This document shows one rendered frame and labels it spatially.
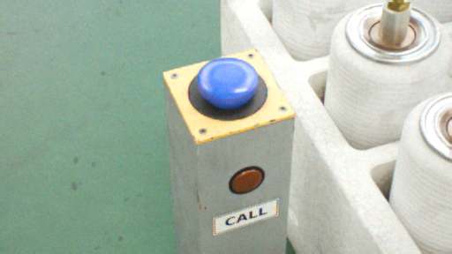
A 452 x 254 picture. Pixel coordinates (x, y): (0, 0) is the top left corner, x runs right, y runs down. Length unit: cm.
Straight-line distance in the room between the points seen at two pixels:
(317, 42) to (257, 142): 26
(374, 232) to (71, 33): 57
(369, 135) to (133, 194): 29
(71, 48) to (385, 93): 50
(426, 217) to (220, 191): 17
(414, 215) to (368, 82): 11
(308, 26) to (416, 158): 21
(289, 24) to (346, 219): 20
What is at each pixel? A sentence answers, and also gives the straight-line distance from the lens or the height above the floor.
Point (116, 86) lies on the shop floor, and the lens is 106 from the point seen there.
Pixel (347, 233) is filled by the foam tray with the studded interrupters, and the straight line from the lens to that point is 74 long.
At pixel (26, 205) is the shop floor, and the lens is 96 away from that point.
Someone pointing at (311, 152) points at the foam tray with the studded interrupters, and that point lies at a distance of 76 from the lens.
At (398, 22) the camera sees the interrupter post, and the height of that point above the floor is 27.
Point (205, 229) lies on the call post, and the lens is 64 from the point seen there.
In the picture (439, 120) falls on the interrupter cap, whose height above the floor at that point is 25.
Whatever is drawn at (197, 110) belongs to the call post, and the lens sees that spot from 58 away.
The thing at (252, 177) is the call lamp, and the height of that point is 27.
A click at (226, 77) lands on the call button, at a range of 59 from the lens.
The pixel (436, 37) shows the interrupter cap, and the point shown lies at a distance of 75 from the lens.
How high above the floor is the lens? 73
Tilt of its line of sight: 46 degrees down
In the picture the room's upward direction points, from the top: straight up
